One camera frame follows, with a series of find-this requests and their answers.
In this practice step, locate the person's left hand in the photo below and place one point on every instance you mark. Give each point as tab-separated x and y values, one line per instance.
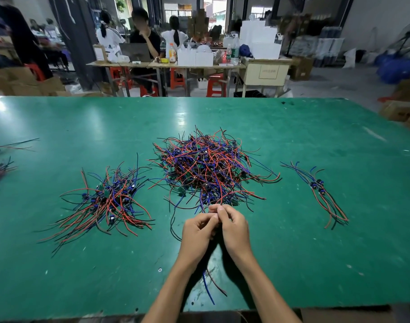
197	240

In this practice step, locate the person's right hand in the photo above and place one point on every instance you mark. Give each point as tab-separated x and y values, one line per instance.
235	233

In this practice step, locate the person's left forearm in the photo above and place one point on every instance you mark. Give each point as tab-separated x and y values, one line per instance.
171	296

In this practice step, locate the person's right forearm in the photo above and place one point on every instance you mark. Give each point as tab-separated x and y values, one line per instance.
269	292

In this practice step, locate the red plastic stool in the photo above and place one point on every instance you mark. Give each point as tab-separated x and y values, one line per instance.
35	70
216	86
177	78
117	74

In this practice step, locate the cream cabinet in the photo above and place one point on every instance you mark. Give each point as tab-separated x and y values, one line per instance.
265	74

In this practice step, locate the brown cardboard box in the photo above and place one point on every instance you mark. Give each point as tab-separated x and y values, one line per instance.
300	67

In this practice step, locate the long wooden work table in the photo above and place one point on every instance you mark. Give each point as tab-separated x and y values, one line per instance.
164	64

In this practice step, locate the row of white containers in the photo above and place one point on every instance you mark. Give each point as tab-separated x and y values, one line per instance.
195	57

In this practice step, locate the dark blue bag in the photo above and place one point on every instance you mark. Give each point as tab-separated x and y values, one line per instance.
245	50

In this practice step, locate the stack of white boxes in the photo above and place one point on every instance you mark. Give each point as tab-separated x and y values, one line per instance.
259	38

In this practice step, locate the grey laptop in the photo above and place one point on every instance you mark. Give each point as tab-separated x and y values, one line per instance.
135	51

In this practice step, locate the heap of blue bags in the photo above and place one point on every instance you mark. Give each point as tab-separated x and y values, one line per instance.
397	69

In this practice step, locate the row of cardboard boxes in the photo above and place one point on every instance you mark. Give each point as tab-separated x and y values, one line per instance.
26	82

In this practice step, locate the dark pillar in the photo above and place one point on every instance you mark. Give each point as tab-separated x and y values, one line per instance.
77	37

